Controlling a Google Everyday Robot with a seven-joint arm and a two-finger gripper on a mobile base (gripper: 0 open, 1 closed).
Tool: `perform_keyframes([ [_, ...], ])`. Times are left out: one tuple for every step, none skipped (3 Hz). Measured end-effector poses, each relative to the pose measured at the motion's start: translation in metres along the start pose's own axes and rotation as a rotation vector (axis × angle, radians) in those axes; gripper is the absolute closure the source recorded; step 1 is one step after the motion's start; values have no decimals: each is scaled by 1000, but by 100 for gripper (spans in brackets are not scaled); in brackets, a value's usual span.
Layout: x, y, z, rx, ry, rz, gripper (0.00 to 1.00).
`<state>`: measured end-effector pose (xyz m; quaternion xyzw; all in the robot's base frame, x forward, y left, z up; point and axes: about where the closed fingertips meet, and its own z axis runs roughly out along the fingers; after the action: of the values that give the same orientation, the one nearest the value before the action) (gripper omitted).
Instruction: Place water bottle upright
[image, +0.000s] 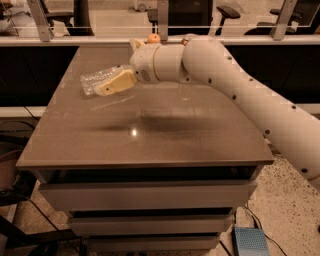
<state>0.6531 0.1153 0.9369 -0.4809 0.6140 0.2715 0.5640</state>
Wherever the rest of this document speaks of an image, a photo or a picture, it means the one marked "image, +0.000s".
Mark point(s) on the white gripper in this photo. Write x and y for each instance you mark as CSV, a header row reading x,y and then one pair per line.
x,y
142,63

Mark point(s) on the clear plastic water bottle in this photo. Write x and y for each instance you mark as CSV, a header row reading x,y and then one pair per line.
x,y
89,81

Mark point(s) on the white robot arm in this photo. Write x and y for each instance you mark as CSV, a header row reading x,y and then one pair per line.
x,y
203,60

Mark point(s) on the orange fruit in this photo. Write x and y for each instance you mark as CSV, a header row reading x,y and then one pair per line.
x,y
153,38

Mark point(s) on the orange soda can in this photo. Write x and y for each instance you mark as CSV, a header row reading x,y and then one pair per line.
x,y
187,38

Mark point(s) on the black office chair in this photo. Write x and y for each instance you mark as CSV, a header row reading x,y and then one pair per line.
x,y
226,12

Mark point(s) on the grey drawer cabinet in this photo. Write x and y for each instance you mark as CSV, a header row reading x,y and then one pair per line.
x,y
158,167

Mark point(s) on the person in background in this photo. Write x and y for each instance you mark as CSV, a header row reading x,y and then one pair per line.
x,y
10,12

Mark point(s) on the metal rail post middle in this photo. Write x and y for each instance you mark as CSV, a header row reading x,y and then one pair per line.
x,y
163,6

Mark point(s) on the metal rail post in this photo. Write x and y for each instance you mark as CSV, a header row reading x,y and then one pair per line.
x,y
278,31
163,6
37,13

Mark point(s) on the metal rail post left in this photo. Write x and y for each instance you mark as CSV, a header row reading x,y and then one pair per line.
x,y
37,13

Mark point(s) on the metal rail post right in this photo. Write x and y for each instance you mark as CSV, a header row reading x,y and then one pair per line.
x,y
278,31

